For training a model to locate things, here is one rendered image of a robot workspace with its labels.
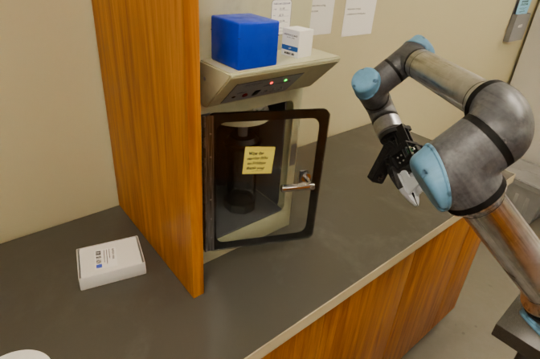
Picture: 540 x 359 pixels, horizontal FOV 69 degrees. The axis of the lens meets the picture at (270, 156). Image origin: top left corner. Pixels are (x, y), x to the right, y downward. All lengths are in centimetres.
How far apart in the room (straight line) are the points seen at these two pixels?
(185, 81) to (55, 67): 54
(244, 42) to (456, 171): 45
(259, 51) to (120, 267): 65
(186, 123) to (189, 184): 14
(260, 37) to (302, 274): 65
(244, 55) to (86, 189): 78
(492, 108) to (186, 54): 54
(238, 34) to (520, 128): 52
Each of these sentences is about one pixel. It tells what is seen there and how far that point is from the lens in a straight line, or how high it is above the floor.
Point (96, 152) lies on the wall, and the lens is 134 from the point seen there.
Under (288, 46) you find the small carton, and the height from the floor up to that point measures 153.
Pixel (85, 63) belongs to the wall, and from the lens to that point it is 124.
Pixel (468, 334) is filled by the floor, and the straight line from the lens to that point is 251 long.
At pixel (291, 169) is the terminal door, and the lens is 102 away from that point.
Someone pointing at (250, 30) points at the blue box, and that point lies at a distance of 79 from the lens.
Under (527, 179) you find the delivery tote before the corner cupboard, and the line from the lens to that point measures 353.
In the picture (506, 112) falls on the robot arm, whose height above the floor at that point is 151.
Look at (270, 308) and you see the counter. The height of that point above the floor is 94.
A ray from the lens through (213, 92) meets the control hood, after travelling 84.
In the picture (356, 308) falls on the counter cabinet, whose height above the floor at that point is 76.
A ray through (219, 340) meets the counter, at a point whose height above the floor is 94.
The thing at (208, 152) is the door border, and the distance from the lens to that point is 94.
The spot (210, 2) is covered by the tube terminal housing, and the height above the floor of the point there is 162.
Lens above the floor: 173
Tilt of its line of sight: 28 degrees down
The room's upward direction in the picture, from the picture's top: 4 degrees clockwise
